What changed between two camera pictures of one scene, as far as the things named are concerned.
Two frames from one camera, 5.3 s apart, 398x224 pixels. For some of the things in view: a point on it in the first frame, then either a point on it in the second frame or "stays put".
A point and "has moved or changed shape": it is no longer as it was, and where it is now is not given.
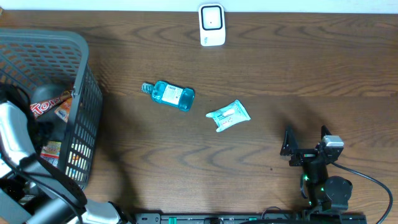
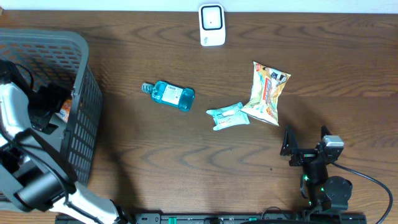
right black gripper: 303,155 stays put
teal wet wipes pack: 229,116 stays put
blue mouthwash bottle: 170,94 stays put
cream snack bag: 51,151 has moved or changed shape
